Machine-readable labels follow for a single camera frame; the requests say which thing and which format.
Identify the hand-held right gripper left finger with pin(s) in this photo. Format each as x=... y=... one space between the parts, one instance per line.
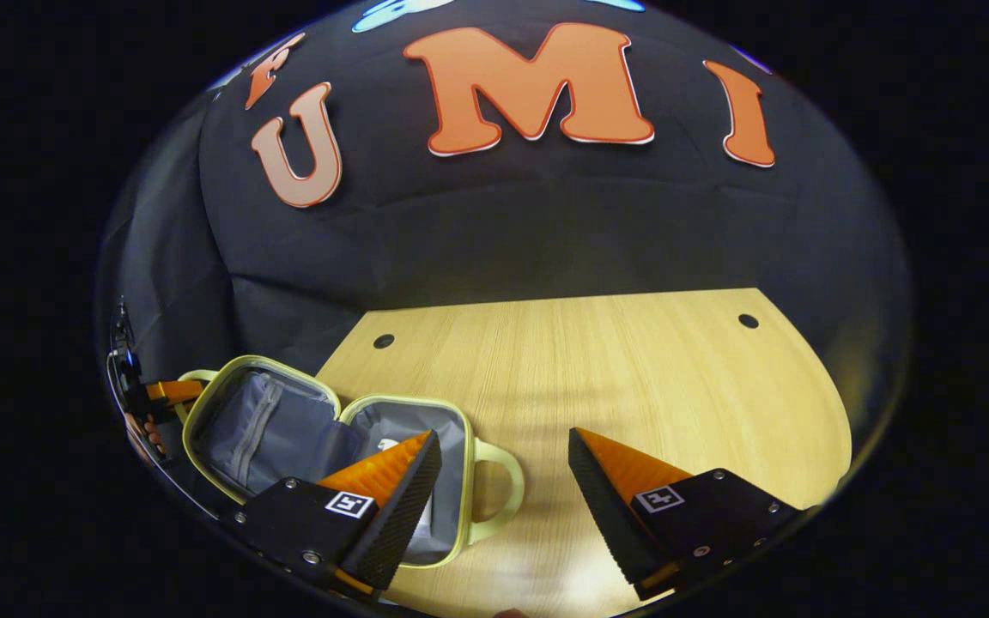
x=400 y=515

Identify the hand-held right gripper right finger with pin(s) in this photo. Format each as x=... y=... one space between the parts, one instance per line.
x=606 y=515

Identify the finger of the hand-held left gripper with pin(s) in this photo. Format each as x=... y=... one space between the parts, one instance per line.
x=172 y=391

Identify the white squeeze tube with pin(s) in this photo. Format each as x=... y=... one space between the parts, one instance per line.
x=388 y=445

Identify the pale yellow suitcase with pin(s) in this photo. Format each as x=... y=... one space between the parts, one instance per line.
x=271 y=429

